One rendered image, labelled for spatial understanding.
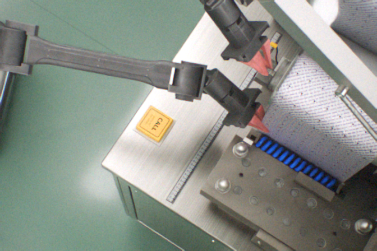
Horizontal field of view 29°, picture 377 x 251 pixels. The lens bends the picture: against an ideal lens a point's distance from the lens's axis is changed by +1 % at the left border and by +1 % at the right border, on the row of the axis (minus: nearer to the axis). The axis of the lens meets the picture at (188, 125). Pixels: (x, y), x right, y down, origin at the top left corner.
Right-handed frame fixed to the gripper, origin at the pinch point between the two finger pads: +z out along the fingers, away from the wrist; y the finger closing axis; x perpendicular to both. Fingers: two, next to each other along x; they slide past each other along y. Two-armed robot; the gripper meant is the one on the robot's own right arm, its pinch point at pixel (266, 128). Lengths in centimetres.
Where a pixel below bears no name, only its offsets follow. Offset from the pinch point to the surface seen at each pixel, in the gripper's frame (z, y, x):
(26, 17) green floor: -38, -19, -146
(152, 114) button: -15.8, 8.4, -25.7
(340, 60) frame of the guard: -38, 13, 73
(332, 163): 12.2, 0.2, 12.2
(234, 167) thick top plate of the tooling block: 0.5, 11.3, -4.0
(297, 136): 1.7, 0.3, 10.6
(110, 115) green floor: 6, -4, -120
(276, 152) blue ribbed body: 5.6, 2.9, 0.3
